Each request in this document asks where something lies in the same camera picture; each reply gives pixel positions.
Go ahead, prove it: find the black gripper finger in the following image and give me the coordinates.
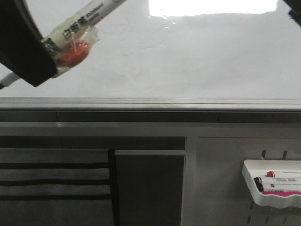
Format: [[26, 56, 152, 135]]
[[283, 0, 301, 26], [0, 0, 58, 87]]

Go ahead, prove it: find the white whiteboard marker with magnet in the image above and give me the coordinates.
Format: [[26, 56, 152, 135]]
[[0, 0, 123, 89]]

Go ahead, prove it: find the red-capped whiteboard marker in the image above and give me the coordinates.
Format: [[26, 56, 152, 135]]
[[266, 170, 301, 178]]

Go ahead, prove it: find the black-capped whiteboard marker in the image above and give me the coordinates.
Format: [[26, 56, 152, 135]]
[[253, 177, 301, 193]]

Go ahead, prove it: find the grey fabric organizer with pockets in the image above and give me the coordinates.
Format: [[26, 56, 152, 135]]
[[0, 148, 120, 226]]

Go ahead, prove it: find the pink item in tray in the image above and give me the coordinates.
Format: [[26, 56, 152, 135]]
[[262, 192, 301, 197]]

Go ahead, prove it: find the dark grey board panel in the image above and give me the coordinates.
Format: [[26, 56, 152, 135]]
[[116, 153, 185, 226]]

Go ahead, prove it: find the white plastic marker tray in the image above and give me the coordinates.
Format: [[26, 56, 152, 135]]
[[242, 160, 301, 209]]

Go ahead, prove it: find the white pegboard panel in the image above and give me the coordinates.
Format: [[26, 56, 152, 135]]
[[182, 137, 301, 226]]

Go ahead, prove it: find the white whiteboard with aluminium frame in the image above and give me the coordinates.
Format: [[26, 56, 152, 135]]
[[0, 0, 301, 111]]

